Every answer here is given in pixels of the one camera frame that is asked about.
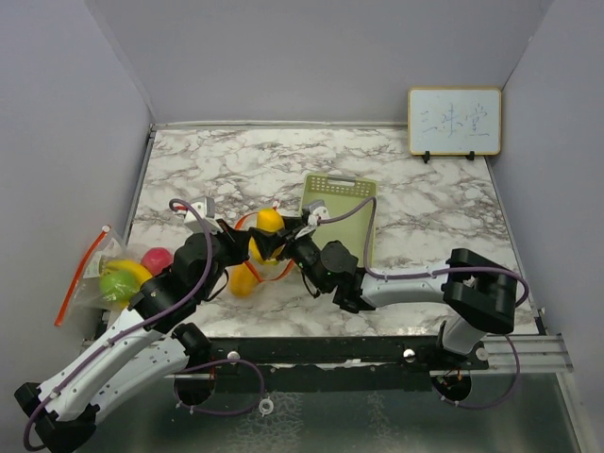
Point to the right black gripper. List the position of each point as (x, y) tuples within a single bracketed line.
[(269, 243)]

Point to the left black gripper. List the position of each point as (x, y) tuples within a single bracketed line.
[(238, 242)]

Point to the small yellow bananas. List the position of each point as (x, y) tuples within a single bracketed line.
[(257, 259)]

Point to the yellow mango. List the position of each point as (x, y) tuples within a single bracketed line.
[(269, 220)]

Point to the orange bell pepper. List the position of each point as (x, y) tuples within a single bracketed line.
[(243, 281)]

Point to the red apple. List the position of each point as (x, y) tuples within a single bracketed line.
[(156, 259)]

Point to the green plastic basket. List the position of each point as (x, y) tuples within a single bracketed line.
[(341, 195)]

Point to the yellow banana bunch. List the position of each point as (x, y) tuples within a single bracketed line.
[(140, 273)]

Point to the green lime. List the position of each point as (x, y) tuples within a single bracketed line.
[(118, 286)]

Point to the clear zip bag red zipper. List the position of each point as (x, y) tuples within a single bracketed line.
[(83, 291)]

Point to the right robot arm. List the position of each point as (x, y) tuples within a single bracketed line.
[(482, 293)]

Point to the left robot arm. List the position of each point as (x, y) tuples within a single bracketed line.
[(150, 339)]

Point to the small whiteboard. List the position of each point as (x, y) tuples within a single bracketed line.
[(454, 121)]

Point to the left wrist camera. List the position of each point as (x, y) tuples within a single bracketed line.
[(200, 215)]

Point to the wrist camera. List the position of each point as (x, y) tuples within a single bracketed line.
[(314, 212), (200, 215)]

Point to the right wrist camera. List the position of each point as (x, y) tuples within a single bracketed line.
[(314, 212)]

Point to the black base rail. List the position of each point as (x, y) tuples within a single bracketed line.
[(340, 364)]

